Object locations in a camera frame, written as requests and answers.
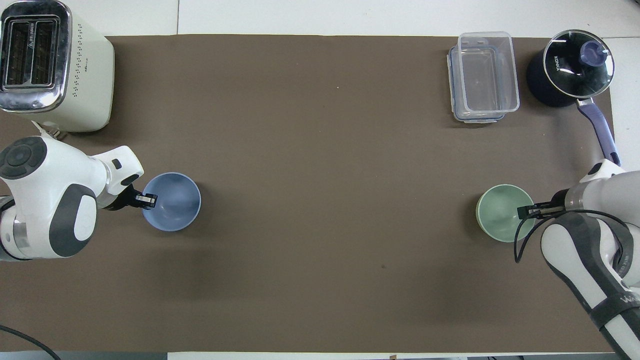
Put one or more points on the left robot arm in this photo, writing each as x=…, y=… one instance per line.
x=45, y=200

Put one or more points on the dark blue saucepan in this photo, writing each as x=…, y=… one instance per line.
x=542, y=82

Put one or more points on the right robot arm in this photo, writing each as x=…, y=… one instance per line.
x=575, y=260

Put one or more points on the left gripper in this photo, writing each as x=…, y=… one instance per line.
x=120, y=200

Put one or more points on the green bowl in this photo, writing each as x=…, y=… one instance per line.
x=500, y=215

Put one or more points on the clear plastic container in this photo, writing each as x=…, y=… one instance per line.
x=487, y=75

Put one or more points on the glass saucepan lid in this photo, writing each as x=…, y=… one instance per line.
x=575, y=65

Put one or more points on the blue-rimmed container lid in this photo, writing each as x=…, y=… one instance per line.
x=453, y=85

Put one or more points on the cream toaster with chrome top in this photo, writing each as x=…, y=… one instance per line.
x=85, y=70

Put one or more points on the blue bowl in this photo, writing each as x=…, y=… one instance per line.
x=175, y=205

